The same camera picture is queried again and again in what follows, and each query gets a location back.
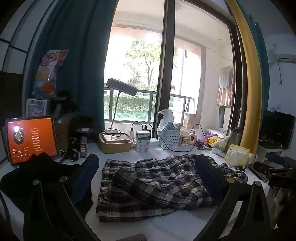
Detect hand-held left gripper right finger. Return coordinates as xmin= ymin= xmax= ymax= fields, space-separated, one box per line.
xmin=195 ymin=154 xmax=271 ymax=241

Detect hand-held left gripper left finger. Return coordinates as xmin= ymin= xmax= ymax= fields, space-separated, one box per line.
xmin=23 ymin=153 xmax=100 ymax=241

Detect plaid pants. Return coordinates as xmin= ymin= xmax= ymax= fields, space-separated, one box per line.
xmin=96 ymin=154 xmax=249 ymax=223

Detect spray can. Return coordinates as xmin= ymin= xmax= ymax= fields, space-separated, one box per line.
xmin=79 ymin=137 xmax=88 ymax=158

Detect white plastic bag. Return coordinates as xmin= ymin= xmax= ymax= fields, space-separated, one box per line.
xmin=211 ymin=137 xmax=229 ymax=158

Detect yellow tissue pack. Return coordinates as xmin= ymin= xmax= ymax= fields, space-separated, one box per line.
xmin=225 ymin=144 xmax=251 ymax=167

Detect beige lidded container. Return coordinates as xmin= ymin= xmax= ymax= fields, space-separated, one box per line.
xmin=97 ymin=132 xmax=134 ymax=154

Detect white bear print mug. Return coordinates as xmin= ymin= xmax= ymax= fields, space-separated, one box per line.
xmin=179 ymin=131 xmax=198 ymax=147

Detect steel tumbler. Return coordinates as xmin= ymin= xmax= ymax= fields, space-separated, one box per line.
xmin=225 ymin=127 xmax=242 ymax=153

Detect cardboard box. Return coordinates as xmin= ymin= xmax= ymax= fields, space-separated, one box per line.
xmin=54 ymin=123 xmax=71 ymax=150

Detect black open case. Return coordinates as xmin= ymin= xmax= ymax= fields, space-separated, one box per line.
xmin=258 ymin=111 xmax=296 ymax=150

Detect white perforated basket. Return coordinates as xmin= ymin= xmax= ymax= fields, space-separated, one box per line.
xmin=157 ymin=128 xmax=181 ymax=150

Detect white green milk carton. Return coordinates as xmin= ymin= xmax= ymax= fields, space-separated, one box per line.
xmin=135 ymin=130 xmax=151 ymax=153

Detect tablet with orange screen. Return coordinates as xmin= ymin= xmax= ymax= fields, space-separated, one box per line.
xmin=5 ymin=116 xmax=61 ymax=167

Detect clear plastic bag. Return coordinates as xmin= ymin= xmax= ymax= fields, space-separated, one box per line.
xmin=157 ymin=109 xmax=176 ymax=131

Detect white printed box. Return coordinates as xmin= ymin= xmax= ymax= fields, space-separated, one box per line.
xmin=26 ymin=98 xmax=51 ymax=117

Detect hanging clothes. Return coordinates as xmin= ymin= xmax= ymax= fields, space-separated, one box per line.
xmin=216 ymin=66 xmax=234 ymax=108

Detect grey desk lamp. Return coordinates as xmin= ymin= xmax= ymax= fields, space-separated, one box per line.
xmin=105 ymin=78 xmax=138 ymax=149

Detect balcony railing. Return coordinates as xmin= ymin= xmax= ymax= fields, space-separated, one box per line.
xmin=103 ymin=88 xmax=196 ymax=121

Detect yellow curtain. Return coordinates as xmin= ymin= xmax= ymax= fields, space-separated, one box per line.
xmin=225 ymin=0 xmax=265 ymax=149

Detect colourful snack bag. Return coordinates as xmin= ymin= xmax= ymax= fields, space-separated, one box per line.
xmin=32 ymin=49 xmax=70 ymax=99

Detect blue curtain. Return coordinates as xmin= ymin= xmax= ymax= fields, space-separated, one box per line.
xmin=23 ymin=0 xmax=121 ymax=132

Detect white air conditioner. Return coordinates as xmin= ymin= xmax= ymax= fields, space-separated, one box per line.
xmin=276 ymin=54 xmax=296 ymax=63

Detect black cable bundle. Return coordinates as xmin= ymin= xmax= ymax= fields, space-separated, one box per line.
xmin=60 ymin=137 xmax=79 ymax=163

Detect dark window frame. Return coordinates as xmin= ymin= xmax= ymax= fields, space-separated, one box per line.
xmin=154 ymin=0 xmax=176 ymax=121

